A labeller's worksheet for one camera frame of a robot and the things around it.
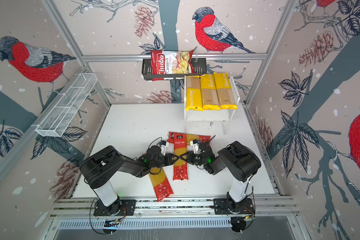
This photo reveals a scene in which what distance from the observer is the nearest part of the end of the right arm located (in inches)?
29.9

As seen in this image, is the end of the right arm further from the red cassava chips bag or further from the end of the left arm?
the red cassava chips bag

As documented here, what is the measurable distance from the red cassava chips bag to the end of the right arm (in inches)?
17.5
